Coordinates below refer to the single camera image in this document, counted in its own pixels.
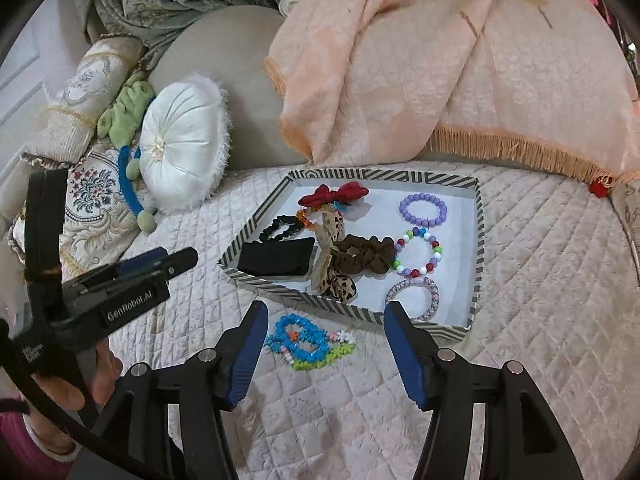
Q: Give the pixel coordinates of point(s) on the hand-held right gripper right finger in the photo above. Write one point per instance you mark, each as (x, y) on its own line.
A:
(407, 360)

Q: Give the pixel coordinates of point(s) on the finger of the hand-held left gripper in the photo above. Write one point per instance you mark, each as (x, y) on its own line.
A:
(180, 260)
(142, 260)

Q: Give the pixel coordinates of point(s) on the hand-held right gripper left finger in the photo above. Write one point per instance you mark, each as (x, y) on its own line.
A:
(247, 355)

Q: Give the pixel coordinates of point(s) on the black scrunchie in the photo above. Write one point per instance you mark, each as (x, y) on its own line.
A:
(287, 230)

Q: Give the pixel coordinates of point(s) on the striped cardboard tray box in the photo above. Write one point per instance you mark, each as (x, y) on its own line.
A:
(460, 260)

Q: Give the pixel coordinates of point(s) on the brown scrunchie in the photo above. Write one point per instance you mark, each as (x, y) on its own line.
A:
(380, 250)

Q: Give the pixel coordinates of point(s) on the leopard print ribbon bow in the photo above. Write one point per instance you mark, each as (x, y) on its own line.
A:
(327, 260)

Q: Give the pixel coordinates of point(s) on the red fabric bow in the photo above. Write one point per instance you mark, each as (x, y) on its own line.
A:
(350, 191)

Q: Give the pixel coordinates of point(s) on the person's left hand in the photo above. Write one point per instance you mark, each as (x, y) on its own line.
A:
(107, 375)

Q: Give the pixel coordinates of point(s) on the floral embroidered square cushion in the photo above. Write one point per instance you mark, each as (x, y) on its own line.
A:
(95, 190)

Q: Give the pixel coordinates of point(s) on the black folded cloth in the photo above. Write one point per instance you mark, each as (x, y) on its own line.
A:
(275, 259)

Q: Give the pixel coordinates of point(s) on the white round satin pillow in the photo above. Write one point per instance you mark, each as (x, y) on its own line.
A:
(185, 140)

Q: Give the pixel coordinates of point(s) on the quilted beige bedspread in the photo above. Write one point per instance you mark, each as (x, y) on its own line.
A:
(525, 285)

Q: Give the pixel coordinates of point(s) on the green plush toy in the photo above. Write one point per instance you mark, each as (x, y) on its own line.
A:
(125, 110)

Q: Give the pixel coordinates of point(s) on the embroidered bolster cushion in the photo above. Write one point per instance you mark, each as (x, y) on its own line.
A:
(80, 85)

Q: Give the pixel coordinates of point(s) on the small red object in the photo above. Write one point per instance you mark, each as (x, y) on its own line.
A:
(600, 188)

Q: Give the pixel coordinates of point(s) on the floral beige bed skirt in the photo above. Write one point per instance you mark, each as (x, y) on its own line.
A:
(627, 220)

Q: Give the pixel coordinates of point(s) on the white round ornament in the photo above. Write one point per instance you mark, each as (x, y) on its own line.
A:
(291, 4)

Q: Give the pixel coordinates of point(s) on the peach fringed blanket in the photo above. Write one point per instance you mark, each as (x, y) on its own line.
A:
(475, 60)

